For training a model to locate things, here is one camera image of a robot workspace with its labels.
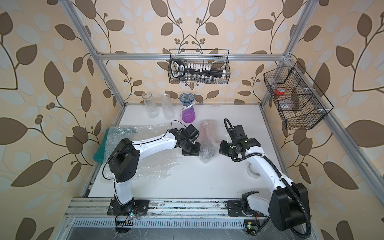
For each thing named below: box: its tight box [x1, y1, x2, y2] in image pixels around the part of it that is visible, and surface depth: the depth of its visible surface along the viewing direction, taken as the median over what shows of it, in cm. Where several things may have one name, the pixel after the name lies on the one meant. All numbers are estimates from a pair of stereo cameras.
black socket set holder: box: [170, 59, 226, 81], surface depth 86 cm
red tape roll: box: [275, 87, 285, 96], surface depth 84 cm
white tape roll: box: [246, 163, 261, 179], surface depth 86 cm
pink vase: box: [199, 119, 219, 164], surface depth 88 cm
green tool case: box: [93, 128, 110, 164], surface depth 91 cm
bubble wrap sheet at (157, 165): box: [133, 148, 181, 181], surface depth 88 cm
